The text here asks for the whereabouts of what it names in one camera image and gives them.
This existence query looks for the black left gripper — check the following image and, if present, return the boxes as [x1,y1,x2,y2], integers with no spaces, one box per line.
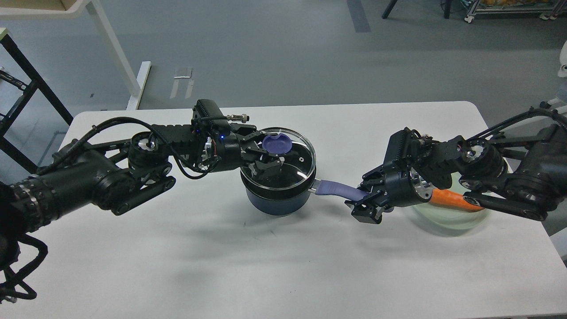
[210,124,284,182]

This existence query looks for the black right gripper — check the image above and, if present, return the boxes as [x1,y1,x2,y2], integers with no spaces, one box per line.
[345,165,433,225]

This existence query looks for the glass lid purple knob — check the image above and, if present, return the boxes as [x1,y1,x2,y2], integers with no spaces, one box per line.
[241,127,316,191]

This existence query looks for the blue saucepan with handle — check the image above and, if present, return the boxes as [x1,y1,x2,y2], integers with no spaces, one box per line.
[241,163,368,216]

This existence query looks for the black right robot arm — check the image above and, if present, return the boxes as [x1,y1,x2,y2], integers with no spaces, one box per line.
[346,108,567,224]

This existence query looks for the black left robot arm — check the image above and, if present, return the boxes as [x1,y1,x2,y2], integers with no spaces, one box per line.
[1,99,284,303]

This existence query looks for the orange carrot green top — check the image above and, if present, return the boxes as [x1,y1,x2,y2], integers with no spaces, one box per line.
[429,188,484,212]

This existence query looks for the clear glass plate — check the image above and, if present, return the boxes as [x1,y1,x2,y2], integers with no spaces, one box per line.
[410,177,490,231]

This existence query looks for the black furniture legs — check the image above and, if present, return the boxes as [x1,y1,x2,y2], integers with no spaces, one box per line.
[381,0,454,19]

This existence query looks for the white office chair base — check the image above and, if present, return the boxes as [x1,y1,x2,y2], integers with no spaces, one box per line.
[539,42,567,109]

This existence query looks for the black metal rack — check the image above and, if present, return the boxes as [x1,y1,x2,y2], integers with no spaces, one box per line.
[0,27,74,174]

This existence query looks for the metal wheeled cart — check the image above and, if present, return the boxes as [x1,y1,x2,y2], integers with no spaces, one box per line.
[464,0,566,23]

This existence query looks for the white desk frame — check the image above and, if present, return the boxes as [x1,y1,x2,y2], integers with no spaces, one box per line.
[0,0,152,111]

